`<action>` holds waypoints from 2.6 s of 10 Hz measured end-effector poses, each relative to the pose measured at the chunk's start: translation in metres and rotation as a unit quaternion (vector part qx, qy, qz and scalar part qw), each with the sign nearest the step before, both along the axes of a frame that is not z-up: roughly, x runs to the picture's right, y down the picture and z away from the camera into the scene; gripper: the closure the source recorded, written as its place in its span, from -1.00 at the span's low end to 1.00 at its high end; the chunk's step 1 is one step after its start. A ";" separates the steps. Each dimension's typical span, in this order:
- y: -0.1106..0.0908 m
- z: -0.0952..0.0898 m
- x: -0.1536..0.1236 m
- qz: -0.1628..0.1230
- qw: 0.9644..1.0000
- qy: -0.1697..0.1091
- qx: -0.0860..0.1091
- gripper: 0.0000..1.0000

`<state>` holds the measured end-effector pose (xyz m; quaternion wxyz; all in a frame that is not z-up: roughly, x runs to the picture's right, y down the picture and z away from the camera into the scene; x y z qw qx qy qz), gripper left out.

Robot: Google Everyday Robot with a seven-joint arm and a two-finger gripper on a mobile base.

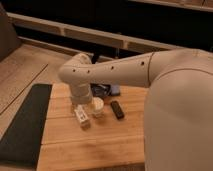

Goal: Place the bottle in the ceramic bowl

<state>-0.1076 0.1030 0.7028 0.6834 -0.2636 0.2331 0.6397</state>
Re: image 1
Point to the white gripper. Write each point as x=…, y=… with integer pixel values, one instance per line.
x=81, y=116

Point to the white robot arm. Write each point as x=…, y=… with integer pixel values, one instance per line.
x=178, y=109

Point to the black remote control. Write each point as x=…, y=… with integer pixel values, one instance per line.
x=117, y=109

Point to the wooden table board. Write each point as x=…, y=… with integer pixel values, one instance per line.
x=107, y=142

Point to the dark grey floor mat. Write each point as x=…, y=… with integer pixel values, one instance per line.
x=21, y=142

